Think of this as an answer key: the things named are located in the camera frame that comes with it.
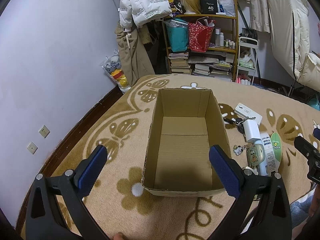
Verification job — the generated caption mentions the stack of books left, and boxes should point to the stack of books left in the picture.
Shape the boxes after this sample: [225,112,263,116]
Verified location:
[168,52,191,75]

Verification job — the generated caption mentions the plush toys in bag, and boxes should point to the plush toys in bag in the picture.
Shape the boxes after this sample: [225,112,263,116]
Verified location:
[100,50,131,94]

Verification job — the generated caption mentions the white puffer jacket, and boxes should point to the white puffer jacket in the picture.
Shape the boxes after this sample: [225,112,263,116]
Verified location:
[119,0,171,33]

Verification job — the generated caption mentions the keys with black fob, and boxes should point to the keys with black fob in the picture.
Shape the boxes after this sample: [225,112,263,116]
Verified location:
[223,118,245,134]

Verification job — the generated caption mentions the white flat router box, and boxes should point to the white flat router box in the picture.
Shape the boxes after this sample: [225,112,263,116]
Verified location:
[234,103,263,125]

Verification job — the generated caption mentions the blonde wig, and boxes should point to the blonde wig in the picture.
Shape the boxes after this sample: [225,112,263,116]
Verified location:
[180,0,201,14]

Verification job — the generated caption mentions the beige butterfly patterned blanket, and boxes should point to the beige butterfly patterned blanket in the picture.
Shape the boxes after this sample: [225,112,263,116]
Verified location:
[25,74,319,239]

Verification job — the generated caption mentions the cartoon dog keychain charm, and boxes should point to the cartoon dog keychain charm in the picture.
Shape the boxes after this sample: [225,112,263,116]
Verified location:
[233,145,244,155]

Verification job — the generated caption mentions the teal storage bag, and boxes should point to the teal storage bag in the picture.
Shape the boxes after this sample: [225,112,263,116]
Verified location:
[164,18,189,53]

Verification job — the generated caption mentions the white wall socket lower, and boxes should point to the white wall socket lower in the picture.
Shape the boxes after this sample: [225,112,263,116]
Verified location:
[27,141,38,154]

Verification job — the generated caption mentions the red patterned gift bag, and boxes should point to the red patterned gift bag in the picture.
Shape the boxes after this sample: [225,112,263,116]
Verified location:
[188,17,215,53]

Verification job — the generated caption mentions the open cardboard box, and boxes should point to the open cardboard box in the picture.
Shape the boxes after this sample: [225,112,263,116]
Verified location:
[142,88,231,197]

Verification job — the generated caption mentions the white metal utility cart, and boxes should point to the white metal utility cart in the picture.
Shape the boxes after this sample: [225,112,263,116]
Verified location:
[236,36,259,85]

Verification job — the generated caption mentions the white power adapter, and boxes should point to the white power adapter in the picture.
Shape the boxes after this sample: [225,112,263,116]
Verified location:
[243,119,261,142]

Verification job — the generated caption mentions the black box with 40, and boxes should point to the black box with 40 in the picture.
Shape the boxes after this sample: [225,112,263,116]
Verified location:
[200,0,218,15]

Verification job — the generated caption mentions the white wall socket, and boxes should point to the white wall socket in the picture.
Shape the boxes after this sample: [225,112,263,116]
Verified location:
[27,141,38,154]
[39,125,50,138]

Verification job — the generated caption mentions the stack of books right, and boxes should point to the stack of books right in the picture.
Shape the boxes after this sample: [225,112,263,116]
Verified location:
[188,56,233,82]

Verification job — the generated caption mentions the stack of books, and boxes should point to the stack of books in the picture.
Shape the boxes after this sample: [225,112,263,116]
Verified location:
[168,52,191,75]
[188,56,233,82]

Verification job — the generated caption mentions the green oval pochacco card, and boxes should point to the green oval pochacco card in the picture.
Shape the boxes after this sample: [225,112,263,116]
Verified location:
[271,132,282,172]

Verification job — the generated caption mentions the grey green earbuds case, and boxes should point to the grey green earbuds case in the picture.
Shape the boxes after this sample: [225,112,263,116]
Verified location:
[246,143,265,168]

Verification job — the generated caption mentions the white wall socket upper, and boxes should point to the white wall socket upper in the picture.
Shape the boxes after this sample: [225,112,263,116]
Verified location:
[39,125,50,138]

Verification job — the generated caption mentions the white tube with blue text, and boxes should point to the white tube with blue text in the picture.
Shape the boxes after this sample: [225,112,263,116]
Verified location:
[258,132,276,176]

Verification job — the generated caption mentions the beige trench coat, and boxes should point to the beige trench coat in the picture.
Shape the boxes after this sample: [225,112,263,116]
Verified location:
[114,22,155,86]

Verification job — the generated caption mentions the wooden bookshelf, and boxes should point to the wooden bookshelf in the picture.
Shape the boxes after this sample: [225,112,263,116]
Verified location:
[162,0,239,81]

